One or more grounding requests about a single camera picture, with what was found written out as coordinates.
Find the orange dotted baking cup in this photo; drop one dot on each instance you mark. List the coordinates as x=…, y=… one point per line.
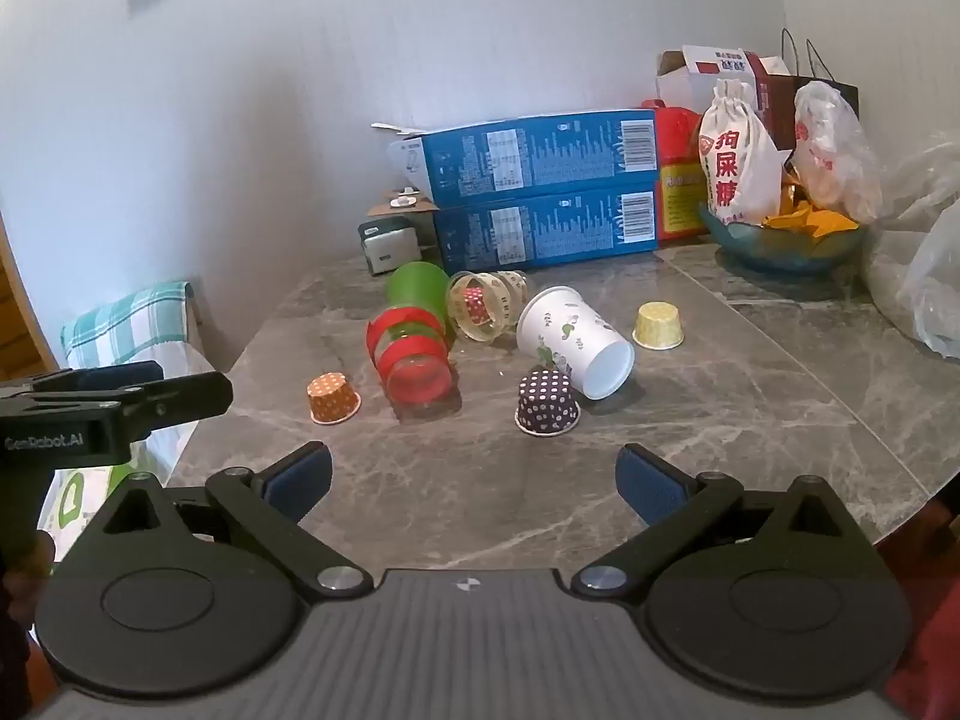
x=332, y=397

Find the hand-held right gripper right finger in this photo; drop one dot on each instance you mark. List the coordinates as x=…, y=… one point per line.
x=649, y=484

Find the yellow orange wrappers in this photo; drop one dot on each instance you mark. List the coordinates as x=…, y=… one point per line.
x=814, y=221

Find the small white green appliance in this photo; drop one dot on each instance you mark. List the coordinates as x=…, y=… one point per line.
x=390, y=244

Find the blue glass bowl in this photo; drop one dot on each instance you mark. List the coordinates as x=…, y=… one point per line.
x=780, y=251

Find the red carton box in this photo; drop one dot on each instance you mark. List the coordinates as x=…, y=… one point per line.
x=679, y=165

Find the clear plastic bag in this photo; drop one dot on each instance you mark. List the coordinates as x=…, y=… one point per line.
x=919, y=255

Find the green and white bag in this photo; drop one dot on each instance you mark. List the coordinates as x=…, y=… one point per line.
x=75, y=499

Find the wooden door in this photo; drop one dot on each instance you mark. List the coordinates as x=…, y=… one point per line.
x=19, y=315

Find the green plaid cushion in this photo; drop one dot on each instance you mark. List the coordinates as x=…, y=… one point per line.
x=124, y=322

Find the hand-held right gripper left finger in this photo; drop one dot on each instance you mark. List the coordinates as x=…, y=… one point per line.
x=298, y=478

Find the white chair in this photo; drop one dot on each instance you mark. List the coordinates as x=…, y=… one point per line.
x=184, y=360

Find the white and red plastic bag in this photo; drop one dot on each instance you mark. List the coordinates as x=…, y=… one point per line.
x=832, y=150

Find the white and red open carton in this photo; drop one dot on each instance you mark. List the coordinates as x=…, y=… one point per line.
x=690, y=75

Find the dark paper carrier bag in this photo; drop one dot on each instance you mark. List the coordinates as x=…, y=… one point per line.
x=780, y=105

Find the person's left hand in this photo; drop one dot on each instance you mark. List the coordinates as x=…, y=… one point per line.
x=37, y=551

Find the red dotted baking cup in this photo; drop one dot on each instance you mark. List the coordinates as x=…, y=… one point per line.
x=474, y=304

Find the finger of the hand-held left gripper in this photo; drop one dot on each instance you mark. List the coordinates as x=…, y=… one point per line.
x=120, y=375
x=187, y=394

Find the white printed paper cup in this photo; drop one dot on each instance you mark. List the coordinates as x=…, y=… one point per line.
x=570, y=334

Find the green and red plastic cup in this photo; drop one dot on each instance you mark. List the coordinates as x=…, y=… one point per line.
x=409, y=349

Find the purple dotted baking cup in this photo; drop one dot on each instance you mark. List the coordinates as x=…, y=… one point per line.
x=546, y=401

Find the yellow dotted baking cup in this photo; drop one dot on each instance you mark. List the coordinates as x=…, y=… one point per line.
x=658, y=326

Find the blue carton box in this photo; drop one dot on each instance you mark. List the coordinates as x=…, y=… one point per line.
x=540, y=154
x=547, y=229

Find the clear yellow patterned plastic cup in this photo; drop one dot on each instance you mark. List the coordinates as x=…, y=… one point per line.
x=499, y=304

